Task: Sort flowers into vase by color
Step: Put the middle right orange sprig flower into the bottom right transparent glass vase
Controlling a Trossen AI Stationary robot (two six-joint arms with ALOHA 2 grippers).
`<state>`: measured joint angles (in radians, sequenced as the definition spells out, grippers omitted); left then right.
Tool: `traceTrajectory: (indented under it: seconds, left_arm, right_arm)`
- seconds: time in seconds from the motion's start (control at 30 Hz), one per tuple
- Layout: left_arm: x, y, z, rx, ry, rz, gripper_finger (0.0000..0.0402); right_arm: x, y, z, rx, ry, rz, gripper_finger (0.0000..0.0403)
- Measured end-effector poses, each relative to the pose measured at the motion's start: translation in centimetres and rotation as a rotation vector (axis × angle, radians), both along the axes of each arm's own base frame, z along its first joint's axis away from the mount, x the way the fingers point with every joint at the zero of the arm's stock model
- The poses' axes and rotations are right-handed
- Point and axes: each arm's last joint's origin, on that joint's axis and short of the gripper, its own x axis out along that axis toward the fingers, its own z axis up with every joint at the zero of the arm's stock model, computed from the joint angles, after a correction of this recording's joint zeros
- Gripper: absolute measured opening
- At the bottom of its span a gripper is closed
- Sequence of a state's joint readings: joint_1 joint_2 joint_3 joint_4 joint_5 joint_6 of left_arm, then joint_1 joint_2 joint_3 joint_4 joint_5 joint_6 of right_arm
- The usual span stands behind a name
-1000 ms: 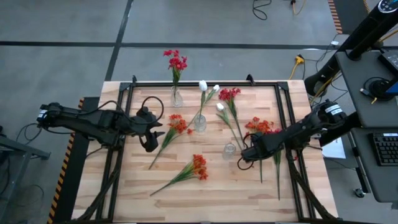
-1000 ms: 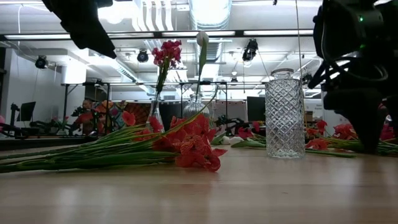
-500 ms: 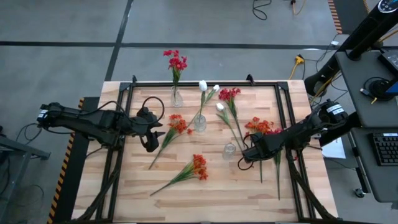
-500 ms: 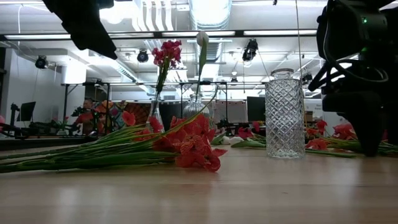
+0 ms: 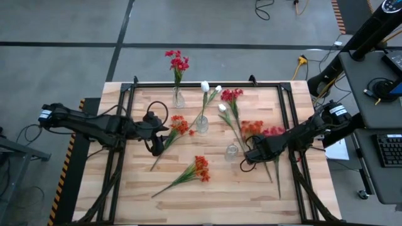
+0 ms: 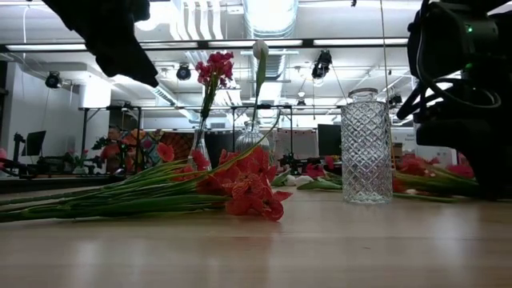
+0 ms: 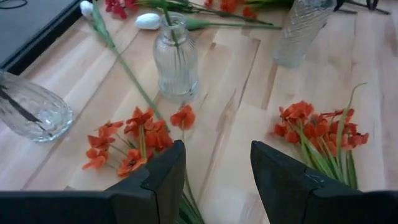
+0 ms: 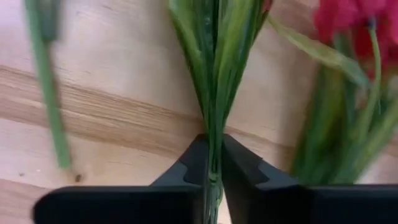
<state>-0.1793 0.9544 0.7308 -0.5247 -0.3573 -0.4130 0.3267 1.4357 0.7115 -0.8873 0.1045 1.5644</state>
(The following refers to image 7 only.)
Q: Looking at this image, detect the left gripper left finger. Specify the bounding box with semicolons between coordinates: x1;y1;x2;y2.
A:
0;139;187;224

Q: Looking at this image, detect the conical ribbed glass vase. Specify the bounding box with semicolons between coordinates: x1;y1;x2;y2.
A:
0;68;75;143

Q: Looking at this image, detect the orange artificial flower bunch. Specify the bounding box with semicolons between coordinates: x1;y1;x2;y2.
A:
81;104;206;224
139;0;295;26
272;82;370;190

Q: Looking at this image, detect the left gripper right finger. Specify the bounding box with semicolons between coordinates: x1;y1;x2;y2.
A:
250;140;398;224

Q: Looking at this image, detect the diamond-cut glass vase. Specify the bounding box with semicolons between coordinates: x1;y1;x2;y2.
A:
272;0;337;68

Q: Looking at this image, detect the ribbed glass bottle vase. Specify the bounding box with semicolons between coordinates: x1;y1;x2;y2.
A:
152;12;200;101

